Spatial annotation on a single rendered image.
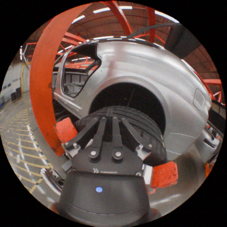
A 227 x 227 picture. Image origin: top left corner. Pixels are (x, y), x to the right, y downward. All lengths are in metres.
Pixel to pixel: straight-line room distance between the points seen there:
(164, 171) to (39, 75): 0.66
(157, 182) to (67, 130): 0.34
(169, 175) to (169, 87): 0.48
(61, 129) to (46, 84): 0.31
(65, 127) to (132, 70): 0.51
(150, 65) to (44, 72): 0.66
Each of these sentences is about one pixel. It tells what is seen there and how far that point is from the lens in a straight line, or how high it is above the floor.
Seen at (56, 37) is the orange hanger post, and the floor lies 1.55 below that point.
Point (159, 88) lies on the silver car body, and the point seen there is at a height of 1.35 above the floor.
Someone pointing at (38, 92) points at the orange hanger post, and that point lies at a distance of 0.47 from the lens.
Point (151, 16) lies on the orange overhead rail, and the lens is 2.16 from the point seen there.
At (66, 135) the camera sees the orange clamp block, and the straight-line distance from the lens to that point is 0.27.
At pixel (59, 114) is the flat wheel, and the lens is 1.62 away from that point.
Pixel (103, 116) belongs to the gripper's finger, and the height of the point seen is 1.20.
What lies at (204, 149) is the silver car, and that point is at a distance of 2.53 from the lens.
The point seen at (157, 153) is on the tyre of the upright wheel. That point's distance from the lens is 0.22.
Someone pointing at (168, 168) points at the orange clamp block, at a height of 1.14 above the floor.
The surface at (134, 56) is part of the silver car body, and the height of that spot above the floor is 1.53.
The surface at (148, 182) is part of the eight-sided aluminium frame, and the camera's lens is 0.21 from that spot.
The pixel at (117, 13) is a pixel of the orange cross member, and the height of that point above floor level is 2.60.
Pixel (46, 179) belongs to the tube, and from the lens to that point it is 0.33.
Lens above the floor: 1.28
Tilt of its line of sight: 27 degrees down
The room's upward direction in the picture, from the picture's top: 15 degrees clockwise
